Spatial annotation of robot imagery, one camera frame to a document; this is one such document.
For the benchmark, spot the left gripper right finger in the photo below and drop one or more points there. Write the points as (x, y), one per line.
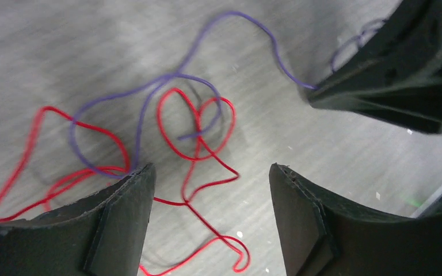
(323, 233)

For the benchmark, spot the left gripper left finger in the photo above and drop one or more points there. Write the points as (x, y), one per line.
(102, 234)

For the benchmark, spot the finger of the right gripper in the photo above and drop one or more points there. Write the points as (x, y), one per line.
(396, 77)

